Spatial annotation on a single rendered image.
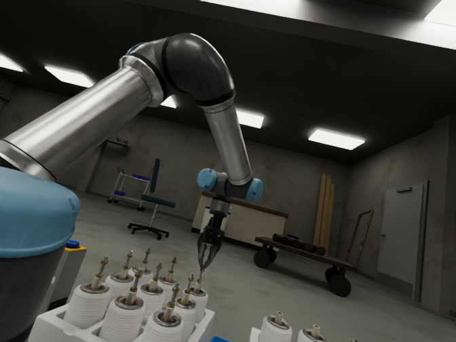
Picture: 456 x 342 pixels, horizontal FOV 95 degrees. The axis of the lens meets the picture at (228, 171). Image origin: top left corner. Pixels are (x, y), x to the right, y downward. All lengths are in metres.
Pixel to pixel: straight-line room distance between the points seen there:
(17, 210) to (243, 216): 4.45
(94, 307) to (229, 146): 0.56
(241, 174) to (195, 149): 7.06
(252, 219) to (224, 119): 4.18
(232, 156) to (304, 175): 7.15
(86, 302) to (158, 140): 7.53
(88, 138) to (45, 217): 0.20
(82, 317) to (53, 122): 0.52
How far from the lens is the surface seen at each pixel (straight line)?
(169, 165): 7.70
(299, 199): 7.50
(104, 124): 0.43
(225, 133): 0.52
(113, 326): 0.71
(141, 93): 0.48
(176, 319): 0.69
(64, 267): 0.88
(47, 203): 0.26
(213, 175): 0.69
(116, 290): 0.84
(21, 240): 0.25
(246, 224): 4.61
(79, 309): 0.76
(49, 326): 0.78
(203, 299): 0.87
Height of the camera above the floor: 0.55
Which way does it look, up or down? 11 degrees up
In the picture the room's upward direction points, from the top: 15 degrees clockwise
